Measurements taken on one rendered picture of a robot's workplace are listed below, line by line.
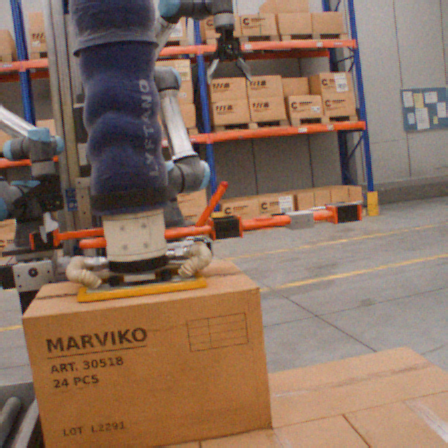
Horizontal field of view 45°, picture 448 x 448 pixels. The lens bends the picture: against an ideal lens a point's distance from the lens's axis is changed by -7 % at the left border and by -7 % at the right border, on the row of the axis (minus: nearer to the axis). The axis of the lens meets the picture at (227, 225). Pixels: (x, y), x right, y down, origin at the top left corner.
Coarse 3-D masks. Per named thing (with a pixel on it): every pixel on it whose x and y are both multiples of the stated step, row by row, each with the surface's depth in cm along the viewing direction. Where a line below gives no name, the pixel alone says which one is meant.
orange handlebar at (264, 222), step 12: (264, 216) 164; (324, 216) 163; (96, 228) 182; (180, 228) 162; (192, 228) 158; (204, 228) 158; (264, 228) 160; (60, 240) 179; (84, 240) 156; (96, 240) 154
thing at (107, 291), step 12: (108, 276) 149; (168, 276) 150; (180, 276) 153; (84, 288) 151; (108, 288) 146; (120, 288) 146; (132, 288) 146; (144, 288) 146; (156, 288) 146; (168, 288) 146; (180, 288) 147; (192, 288) 147; (84, 300) 143
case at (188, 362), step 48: (48, 288) 166; (240, 288) 144; (48, 336) 136; (96, 336) 138; (144, 336) 140; (192, 336) 142; (240, 336) 144; (48, 384) 137; (96, 384) 139; (144, 384) 141; (192, 384) 143; (240, 384) 146; (48, 432) 138; (96, 432) 140; (144, 432) 143; (192, 432) 145; (240, 432) 147
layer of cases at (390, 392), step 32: (384, 352) 193; (288, 384) 177; (320, 384) 173; (352, 384) 170; (384, 384) 167; (416, 384) 163; (288, 416) 154; (320, 416) 152; (352, 416) 149; (384, 416) 146; (416, 416) 144
